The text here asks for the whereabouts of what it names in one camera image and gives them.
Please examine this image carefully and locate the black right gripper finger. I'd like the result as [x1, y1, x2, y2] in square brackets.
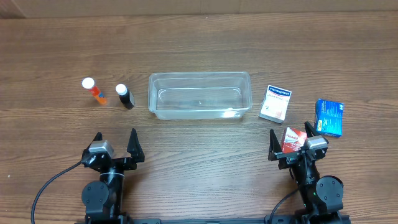
[304, 121, 320, 137]
[268, 129, 282, 157]

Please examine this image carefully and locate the red Panadol ActiFast box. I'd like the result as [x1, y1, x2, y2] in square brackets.
[281, 127, 307, 154]

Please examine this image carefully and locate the blue VapoDrops lozenge box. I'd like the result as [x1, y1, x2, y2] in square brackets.
[314, 99, 345, 138]

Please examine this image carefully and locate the white Hansaplast plaster box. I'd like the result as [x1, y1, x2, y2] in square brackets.
[259, 85, 292, 123]

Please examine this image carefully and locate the dark bottle white cap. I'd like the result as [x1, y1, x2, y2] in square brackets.
[115, 83, 134, 110]

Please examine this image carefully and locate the orange tube white cap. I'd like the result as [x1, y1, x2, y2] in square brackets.
[81, 77, 107, 105]

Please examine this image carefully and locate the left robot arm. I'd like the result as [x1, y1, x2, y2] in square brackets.
[81, 129, 145, 223]

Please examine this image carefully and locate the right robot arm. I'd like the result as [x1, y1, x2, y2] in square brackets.
[264, 121, 351, 224]

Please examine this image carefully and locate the clear plastic container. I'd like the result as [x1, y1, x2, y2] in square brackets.
[148, 72, 252, 120]

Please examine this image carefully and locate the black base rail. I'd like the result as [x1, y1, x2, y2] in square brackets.
[74, 214, 352, 224]

